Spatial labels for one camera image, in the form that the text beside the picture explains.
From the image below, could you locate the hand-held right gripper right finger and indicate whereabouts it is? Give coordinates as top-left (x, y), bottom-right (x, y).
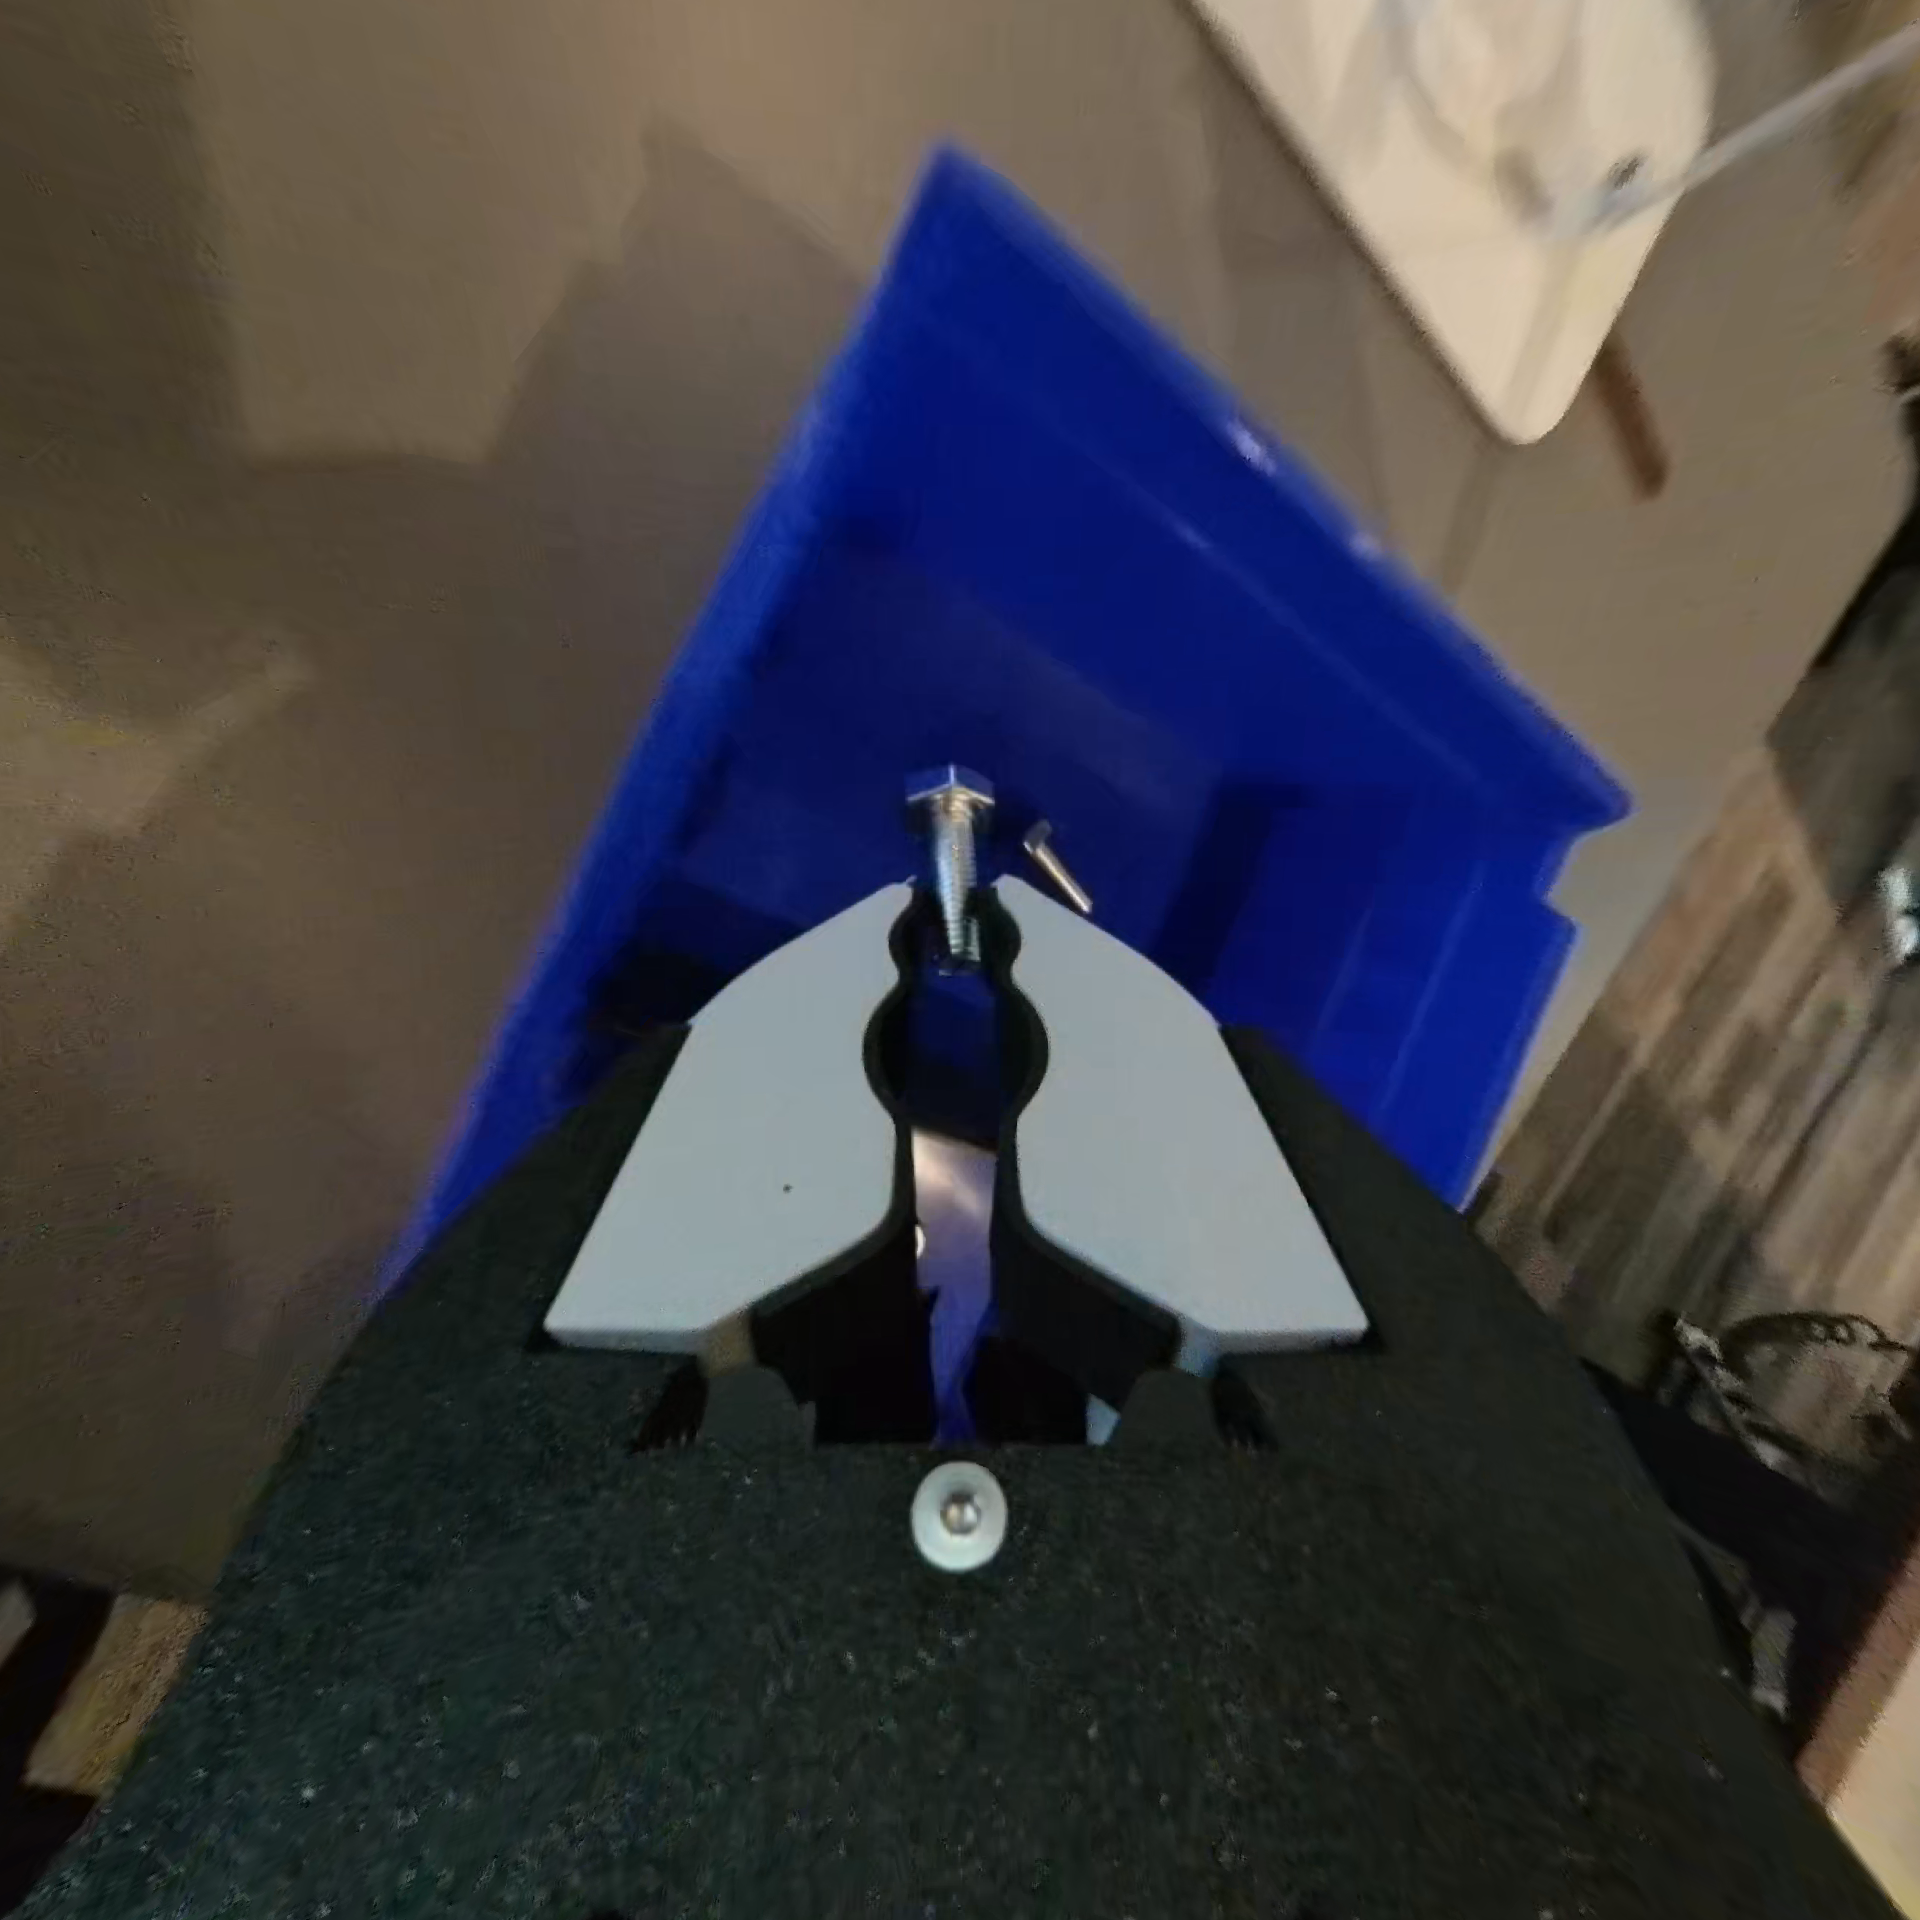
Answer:
top-left (978, 874), bottom-right (1375, 1348)

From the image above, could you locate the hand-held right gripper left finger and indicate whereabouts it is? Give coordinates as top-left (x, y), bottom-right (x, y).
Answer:
top-left (539, 883), bottom-right (923, 1353)

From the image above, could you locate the blue plastic bin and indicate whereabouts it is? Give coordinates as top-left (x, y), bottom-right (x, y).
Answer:
top-left (375, 143), bottom-right (1638, 1442)

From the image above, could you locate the black office chair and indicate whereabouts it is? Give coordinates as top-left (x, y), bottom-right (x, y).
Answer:
top-left (1650, 1305), bottom-right (1920, 1519)

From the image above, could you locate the white sign stand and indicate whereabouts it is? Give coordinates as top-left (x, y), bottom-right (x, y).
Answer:
top-left (1200, 0), bottom-right (1720, 444)

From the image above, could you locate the white cable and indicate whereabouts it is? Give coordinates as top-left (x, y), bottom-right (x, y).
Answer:
top-left (1559, 31), bottom-right (1920, 242)

